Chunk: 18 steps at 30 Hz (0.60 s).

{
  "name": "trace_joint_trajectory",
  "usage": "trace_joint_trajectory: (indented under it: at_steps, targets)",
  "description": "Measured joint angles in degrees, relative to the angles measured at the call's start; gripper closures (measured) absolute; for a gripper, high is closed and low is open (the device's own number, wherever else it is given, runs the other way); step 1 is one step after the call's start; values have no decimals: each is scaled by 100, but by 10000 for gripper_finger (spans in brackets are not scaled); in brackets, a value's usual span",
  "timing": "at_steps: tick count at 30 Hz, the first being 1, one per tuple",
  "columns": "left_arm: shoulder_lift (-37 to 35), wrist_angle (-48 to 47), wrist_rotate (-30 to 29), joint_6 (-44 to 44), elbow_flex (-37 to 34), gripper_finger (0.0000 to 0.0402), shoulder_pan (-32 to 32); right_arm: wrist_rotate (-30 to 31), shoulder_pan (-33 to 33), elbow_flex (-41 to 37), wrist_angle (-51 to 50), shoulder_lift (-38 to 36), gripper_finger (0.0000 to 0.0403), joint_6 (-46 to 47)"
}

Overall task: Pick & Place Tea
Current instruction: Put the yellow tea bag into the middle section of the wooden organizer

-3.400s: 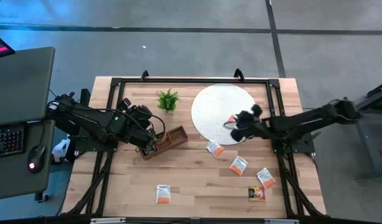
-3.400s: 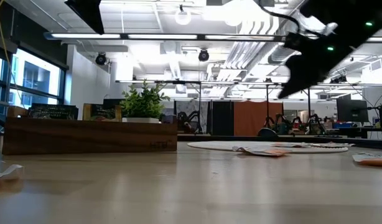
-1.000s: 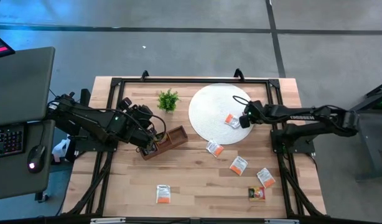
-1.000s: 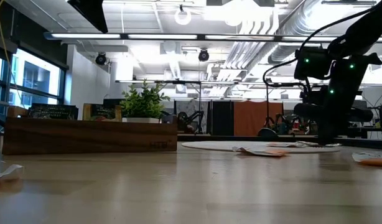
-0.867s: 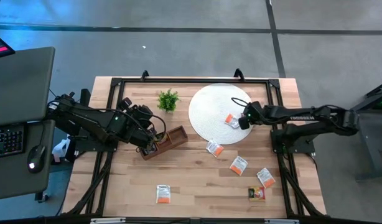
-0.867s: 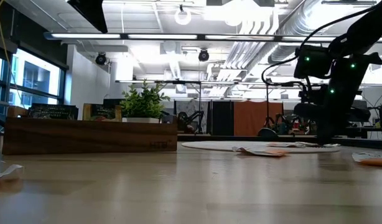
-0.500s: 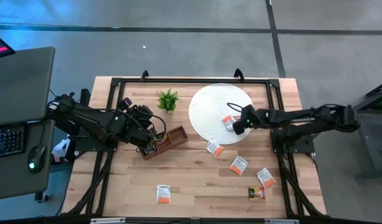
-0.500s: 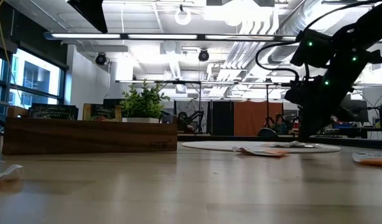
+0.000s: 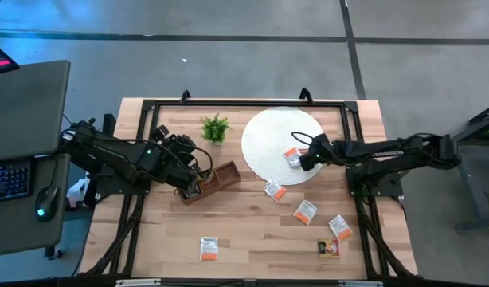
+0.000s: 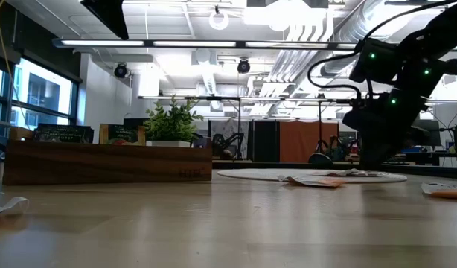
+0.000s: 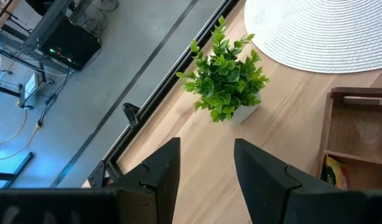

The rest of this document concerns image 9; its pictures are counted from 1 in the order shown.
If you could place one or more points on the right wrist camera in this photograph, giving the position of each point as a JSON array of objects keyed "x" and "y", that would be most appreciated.
[{"x": 322, "y": 139}]

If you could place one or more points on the white orange tea packet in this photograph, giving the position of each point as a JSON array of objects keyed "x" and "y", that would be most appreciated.
[
  {"x": 292, "y": 156},
  {"x": 340, "y": 228},
  {"x": 305, "y": 212},
  {"x": 275, "y": 190},
  {"x": 209, "y": 248}
]

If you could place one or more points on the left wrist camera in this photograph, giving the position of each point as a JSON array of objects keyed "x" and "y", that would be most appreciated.
[{"x": 160, "y": 133}]

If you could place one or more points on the grey metal cart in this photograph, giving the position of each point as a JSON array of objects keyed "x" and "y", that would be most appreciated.
[{"x": 481, "y": 179}]

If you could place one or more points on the grey desk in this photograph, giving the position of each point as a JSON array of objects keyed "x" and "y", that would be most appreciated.
[{"x": 29, "y": 111}]

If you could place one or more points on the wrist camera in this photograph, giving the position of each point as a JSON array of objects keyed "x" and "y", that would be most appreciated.
[
  {"x": 322, "y": 139},
  {"x": 160, "y": 133}
]

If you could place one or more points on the black backlit keyboard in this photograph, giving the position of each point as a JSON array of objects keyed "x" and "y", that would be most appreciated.
[{"x": 9, "y": 181}]

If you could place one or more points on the green plant in white pot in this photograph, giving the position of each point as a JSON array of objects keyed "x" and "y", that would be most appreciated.
[{"x": 215, "y": 129}]

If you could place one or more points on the white round placemat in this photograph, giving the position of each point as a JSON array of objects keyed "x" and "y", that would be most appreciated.
[{"x": 268, "y": 139}]

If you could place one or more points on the white label strip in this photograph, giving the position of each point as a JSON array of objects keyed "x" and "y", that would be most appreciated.
[
  {"x": 360, "y": 283},
  {"x": 138, "y": 282}
]

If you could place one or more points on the black tea packet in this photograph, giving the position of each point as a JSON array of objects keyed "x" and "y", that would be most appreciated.
[{"x": 190, "y": 196}]

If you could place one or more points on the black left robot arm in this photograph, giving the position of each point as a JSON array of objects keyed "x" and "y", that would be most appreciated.
[{"x": 117, "y": 155}]

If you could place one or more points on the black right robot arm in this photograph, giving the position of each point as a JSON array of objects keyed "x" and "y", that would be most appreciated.
[{"x": 388, "y": 153}]

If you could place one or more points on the red orange tea packet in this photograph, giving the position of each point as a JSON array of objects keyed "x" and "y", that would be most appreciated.
[{"x": 329, "y": 247}]

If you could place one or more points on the black frame clamp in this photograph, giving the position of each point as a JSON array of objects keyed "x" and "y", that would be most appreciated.
[
  {"x": 185, "y": 95},
  {"x": 306, "y": 95}
]

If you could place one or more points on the black computer mouse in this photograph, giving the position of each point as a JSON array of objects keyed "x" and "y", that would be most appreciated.
[{"x": 46, "y": 203}]

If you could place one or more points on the wooden tea organizer box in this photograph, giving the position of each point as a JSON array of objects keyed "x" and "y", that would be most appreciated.
[{"x": 228, "y": 173}]

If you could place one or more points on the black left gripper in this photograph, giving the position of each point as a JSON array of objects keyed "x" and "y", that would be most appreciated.
[{"x": 185, "y": 167}]

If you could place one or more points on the black metal table frame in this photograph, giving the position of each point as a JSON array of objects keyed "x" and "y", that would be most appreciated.
[{"x": 248, "y": 103}]

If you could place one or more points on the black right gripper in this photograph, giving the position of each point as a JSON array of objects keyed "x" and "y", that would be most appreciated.
[{"x": 328, "y": 152}]

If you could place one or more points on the white bag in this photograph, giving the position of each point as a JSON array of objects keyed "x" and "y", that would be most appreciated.
[{"x": 77, "y": 193}]

